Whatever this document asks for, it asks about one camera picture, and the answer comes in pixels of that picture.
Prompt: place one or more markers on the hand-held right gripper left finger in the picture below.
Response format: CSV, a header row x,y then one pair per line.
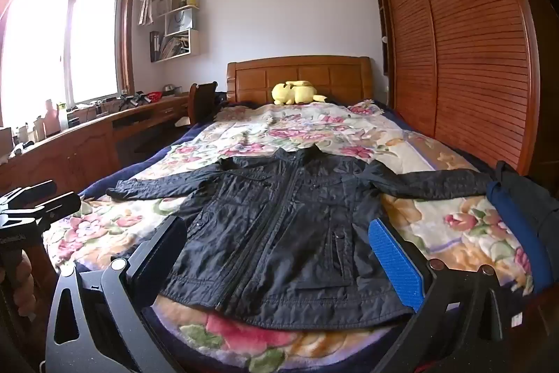
x,y
163,250

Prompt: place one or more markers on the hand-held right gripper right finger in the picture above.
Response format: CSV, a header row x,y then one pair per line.
x,y
393,263

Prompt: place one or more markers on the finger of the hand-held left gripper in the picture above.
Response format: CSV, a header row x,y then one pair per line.
x,y
61,204
37,190

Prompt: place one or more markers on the black quilted jacket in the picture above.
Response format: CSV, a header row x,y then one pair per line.
x,y
270,233

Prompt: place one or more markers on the person's left hand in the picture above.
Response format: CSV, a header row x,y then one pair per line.
x,y
34,290

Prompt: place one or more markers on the long wooden desk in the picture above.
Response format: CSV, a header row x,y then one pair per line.
x,y
87,145

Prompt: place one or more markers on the beige bottle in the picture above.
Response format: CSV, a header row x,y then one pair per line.
x,y
51,117

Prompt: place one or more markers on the floral plush blanket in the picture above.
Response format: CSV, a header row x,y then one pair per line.
x,y
458,224

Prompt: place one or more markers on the blue garment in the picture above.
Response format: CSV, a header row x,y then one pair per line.
x,y
511,224

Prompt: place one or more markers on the red basket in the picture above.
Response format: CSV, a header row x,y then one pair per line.
x,y
154,96

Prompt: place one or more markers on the dark wooden chair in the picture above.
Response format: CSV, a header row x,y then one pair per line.
x,y
203,102

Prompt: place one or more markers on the wood framed window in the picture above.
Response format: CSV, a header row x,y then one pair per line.
x,y
91,41

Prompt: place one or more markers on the dark garment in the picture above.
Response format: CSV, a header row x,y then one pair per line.
x,y
537,189

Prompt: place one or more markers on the black binders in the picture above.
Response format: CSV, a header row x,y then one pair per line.
x,y
154,47

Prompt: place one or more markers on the yellow plush toy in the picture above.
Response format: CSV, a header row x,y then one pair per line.
x,y
292,93

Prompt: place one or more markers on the wooden bed headboard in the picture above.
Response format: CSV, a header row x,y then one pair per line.
x,y
262,78

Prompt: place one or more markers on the white paper bag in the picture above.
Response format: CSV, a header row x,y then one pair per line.
x,y
181,19

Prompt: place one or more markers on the wooden slatted wardrobe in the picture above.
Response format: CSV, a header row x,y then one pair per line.
x,y
471,49

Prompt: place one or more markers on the black camera gear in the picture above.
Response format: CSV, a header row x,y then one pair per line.
x,y
133,100

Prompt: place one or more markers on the white wall shelf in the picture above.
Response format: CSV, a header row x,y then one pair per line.
x,y
194,43

